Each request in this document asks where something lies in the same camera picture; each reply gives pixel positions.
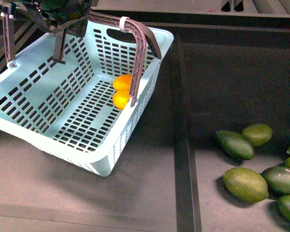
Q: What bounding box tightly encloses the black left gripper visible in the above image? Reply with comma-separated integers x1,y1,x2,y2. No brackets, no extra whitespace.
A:
32,0,92,64

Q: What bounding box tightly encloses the light blue plastic basket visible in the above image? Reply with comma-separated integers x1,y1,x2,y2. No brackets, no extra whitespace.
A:
0,22,162,176

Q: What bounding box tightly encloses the yellow lemon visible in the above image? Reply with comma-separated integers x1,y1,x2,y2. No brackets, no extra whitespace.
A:
112,74,132,91

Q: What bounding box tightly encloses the orange yellow mango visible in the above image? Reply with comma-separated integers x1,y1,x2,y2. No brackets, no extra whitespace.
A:
112,89,130,110

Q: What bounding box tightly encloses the dark green mango upper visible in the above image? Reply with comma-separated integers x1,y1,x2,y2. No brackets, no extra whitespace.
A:
216,130,254,160

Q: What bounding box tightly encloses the dark green mango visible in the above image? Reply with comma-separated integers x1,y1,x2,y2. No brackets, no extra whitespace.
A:
216,130,254,160
261,166,290,195

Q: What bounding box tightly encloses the dark green mango right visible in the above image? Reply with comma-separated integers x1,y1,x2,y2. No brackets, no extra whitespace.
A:
261,166,290,195

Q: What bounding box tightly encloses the white zip tie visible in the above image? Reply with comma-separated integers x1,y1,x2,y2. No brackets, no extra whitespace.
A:
119,16,130,33

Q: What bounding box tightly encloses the green lime upper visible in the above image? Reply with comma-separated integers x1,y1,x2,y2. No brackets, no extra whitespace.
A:
242,123,273,146

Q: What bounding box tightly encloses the green lime front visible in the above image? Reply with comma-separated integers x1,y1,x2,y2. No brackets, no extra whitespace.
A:
222,167,269,203

